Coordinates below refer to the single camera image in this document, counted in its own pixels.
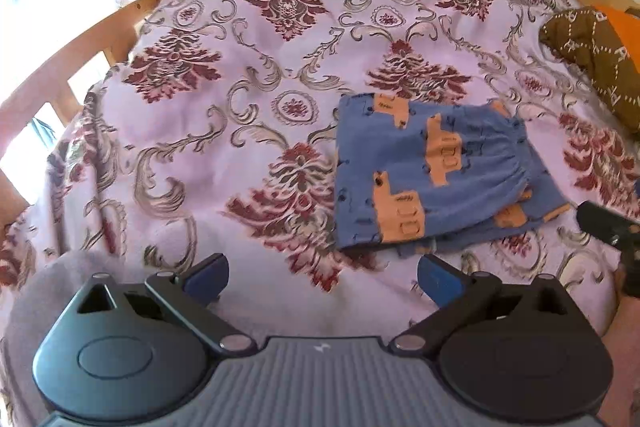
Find pink floral bedspread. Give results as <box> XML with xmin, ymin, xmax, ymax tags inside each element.
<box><xmin>0</xmin><ymin>0</ymin><xmax>640</xmax><ymax>408</ymax></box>

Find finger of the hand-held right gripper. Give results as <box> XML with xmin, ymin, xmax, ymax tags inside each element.
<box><xmin>575</xmin><ymin>201</ymin><xmax>640</xmax><ymax>258</ymax></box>

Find blue pants with orange print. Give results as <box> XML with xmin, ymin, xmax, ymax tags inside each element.
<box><xmin>332</xmin><ymin>92</ymin><xmax>574</xmax><ymax>258</ymax></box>

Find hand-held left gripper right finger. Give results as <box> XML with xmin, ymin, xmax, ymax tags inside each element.
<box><xmin>390</xmin><ymin>254</ymin><xmax>582</xmax><ymax>356</ymax></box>

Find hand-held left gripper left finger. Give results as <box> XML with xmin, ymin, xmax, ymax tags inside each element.
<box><xmin>65</xmin><ymin>253</ymin><xmax>258</xmax><ymax>356</ymax></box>

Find brown and orange printed pillow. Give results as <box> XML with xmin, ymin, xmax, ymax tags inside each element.
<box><xmin>537</xmin><ymin>4</ymin><xmax>640</xmax><ymax>136</ymax></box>

